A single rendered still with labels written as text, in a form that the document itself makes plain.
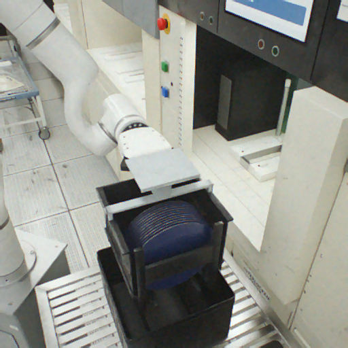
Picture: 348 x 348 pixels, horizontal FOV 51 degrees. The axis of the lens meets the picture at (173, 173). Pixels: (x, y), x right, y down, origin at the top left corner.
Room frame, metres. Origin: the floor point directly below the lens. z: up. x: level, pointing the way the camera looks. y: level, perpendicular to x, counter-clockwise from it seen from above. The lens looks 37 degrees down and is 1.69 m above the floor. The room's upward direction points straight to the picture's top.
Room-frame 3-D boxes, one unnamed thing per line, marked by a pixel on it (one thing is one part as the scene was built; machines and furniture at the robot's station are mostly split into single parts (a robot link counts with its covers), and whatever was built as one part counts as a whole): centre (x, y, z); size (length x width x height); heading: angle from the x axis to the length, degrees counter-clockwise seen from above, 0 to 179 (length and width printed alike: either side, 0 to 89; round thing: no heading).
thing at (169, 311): (0.58, 0.03, 0.85); 0.28 x 0.28 x 0.17; 24
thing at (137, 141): (0.67, 0.07, 1.25); 0.11 x 0.10 x 0.07; 24
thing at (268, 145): (1.16, -0.36, 0.89); 0.22 x 0.21 x 0.04; 116
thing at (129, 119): (0.73, 0.09, 1.25); 0.09 x 0.03 x 0.08; 114
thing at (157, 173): (0.57, 0.03, 1.11); 0.24 x 0.20 x 0.32; 114
